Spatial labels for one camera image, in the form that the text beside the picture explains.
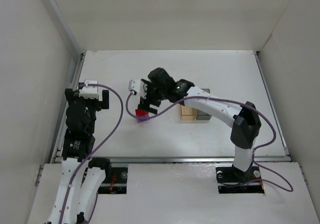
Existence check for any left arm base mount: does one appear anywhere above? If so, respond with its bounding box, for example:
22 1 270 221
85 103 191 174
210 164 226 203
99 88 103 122
79 166 129 195

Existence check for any clear orange container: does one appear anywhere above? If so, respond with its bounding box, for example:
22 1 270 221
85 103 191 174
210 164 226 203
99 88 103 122
180 105 197 121

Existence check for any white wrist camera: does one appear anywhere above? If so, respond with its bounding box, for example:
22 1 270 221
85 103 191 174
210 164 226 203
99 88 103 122
78 80 99 99
128 80 148 99

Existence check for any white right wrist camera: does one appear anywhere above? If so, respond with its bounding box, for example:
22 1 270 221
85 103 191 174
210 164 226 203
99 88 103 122
128 80 148 99

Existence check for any aluminium front rail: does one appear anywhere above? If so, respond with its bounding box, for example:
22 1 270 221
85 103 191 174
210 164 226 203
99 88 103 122
49 155 292 163

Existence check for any purple lego piece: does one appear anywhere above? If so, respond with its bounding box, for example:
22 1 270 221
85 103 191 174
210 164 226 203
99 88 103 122
136 115 150 123

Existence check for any red lego brick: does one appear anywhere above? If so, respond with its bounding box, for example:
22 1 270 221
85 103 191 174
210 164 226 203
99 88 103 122
135 109 149 117

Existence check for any clear grey container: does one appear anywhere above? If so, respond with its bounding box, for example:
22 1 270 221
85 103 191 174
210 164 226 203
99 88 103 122
196 88 212 121

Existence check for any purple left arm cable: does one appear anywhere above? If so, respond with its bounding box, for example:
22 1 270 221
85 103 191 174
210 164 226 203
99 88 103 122
58 83 125 224

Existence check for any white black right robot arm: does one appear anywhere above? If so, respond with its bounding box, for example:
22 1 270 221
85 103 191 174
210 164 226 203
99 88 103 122
128 68 261 174

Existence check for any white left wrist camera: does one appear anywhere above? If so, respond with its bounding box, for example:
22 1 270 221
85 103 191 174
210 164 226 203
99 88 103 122
78 80 99 99

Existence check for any aluminium frame rail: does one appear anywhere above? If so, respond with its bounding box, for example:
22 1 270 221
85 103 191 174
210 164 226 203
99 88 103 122
254 52 290 156
34 0 85 164

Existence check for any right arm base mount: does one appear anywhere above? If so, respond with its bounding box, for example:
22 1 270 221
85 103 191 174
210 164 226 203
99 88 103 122
215 166 265 194

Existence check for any aluminium frame rail left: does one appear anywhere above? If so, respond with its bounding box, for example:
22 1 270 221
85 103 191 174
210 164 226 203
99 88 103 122
34 0 85 164

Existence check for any aluminium frame rail right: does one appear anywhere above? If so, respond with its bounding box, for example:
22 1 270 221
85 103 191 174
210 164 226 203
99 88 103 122
254 52 290 156

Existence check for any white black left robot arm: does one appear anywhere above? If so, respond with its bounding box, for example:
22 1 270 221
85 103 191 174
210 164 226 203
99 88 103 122
47 86 111 223

